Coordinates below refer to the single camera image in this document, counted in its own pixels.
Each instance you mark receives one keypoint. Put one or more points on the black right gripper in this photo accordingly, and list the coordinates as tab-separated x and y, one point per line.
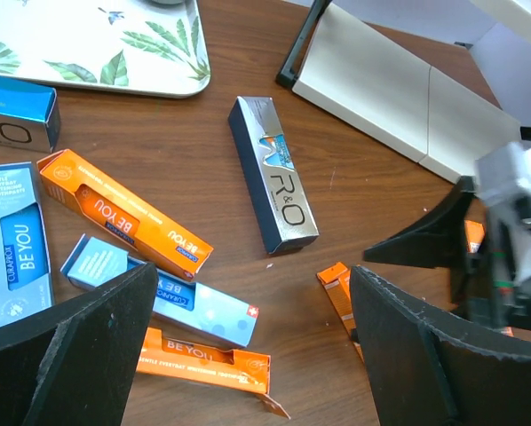
502	184

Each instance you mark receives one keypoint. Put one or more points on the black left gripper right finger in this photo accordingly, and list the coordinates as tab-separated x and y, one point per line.
427	366

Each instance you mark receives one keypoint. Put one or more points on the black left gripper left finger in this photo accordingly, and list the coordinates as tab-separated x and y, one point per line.
74	363

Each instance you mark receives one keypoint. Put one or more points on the light blue Curaprox box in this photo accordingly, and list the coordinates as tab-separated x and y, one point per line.
25	276
94	262

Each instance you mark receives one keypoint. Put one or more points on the orange curaprox box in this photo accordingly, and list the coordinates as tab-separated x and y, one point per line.
88	191
336	282
484	295

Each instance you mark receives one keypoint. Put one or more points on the blue silver R&O toothpaste box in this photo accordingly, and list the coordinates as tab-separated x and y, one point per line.
29	115

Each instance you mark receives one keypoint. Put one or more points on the cream three tier shelf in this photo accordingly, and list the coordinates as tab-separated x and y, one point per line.
342	63

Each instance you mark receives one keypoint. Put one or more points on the orange Curaprox box open flap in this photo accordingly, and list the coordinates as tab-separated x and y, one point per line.
234	369

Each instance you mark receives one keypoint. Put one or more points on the silver R&O toothpaste box centre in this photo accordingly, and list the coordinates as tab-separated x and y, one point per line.
278	197

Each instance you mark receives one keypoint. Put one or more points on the leaf patterned serving tray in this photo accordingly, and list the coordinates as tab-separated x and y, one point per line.
151	47

